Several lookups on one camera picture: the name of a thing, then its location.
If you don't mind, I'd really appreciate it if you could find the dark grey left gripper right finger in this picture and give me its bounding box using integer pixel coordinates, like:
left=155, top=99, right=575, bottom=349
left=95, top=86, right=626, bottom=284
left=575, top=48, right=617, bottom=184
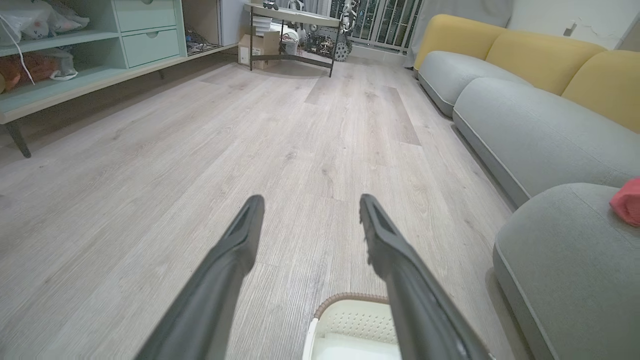
left=359, top=193, right=494, bottom=360

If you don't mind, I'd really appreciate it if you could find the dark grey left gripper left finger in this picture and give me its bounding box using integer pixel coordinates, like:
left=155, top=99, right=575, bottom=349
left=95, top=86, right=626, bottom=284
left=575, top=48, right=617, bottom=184
left=135, top=194, right=265, bottom=360

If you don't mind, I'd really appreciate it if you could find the red and white garment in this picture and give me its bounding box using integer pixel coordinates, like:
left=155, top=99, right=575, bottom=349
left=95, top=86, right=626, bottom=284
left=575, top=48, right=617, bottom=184
left=609, top=176, right=640, bottom=228

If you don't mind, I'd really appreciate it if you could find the large grey sofa seat cushion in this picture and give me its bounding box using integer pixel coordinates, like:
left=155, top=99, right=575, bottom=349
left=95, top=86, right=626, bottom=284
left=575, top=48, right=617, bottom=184
left=492, top=182, right=640, bottom=360

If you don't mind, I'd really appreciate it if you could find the long grey sofa seat cushion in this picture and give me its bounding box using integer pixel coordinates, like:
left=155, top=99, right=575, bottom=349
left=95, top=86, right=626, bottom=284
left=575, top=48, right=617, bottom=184
left=452, top=77, right=640, bottom=209

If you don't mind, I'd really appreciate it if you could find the small grey sofa seat cushion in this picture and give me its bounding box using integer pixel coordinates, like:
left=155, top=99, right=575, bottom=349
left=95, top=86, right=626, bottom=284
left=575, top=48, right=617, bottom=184
left=416, top=50, right=532, bottom=119

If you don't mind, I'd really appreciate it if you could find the yellow sofa back cushion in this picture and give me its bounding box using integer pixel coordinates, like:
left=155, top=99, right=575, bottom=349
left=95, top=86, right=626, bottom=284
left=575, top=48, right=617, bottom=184
left=562, top=49, right=640, bottom=134
left=485, top=30, right=608, bottom=96
left=413, top=13, right=507, bottom=71

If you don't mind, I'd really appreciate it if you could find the cream laundry basket brown rim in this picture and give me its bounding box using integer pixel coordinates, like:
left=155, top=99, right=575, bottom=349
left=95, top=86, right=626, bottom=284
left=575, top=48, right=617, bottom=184
left=302, top=292, right=404, bottom=360

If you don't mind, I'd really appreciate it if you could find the cardboard box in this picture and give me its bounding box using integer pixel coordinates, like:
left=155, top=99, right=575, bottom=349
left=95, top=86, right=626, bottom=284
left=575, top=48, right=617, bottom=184
left=237, top=30, right=282, bottom=70

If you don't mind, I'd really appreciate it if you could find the mint green shelf cabinet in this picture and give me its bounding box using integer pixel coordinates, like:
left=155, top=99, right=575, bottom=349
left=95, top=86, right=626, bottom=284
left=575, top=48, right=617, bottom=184
left=0, top=0, right=242, bottom=159

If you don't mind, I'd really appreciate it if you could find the mint green drawer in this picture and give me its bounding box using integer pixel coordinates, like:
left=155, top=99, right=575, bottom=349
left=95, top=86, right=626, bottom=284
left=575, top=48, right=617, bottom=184
left=113, top=0, right=179, bottom=34
left=121, top=28, right=182, bottom=69

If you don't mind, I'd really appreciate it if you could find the white window railing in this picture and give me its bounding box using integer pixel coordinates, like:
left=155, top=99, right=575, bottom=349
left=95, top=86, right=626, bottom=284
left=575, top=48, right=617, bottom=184
left=327, top=0, right=425, bottom=52

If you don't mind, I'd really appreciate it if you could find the small white background robot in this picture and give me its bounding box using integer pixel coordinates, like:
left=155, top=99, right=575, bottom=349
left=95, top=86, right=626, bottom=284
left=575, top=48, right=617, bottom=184
left=339, top=0, right=362, bottom=35

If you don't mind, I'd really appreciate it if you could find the grey table with black legs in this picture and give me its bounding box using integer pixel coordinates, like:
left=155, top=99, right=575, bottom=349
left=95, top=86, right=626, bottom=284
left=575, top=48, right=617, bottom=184
left=243, top=2, right=347, bottom=78

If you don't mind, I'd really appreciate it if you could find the grey curtain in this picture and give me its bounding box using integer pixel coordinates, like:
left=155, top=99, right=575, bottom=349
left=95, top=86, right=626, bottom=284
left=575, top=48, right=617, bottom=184
left=404, top=0, right=514, bottom=69

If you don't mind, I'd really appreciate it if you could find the brown plush toy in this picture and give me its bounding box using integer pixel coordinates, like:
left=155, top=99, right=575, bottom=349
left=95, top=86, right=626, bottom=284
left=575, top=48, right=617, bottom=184
left=0, top=50, right=79, bottom=92

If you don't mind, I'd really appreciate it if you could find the plastic bag of plush toys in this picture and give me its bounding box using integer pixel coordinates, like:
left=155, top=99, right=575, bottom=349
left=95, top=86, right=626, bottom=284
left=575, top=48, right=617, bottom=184
left=0, top=0, right=91, bottom=47

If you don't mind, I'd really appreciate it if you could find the tangle of black wires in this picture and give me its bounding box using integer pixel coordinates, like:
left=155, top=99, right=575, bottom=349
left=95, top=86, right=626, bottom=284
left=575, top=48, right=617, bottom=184
left=185, top=27, right=221, bottom=55

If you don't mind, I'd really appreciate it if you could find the thin white cable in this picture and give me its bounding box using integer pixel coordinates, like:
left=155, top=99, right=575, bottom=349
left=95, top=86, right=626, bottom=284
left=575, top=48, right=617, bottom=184
left=0, top=14, right=37, bottom=87

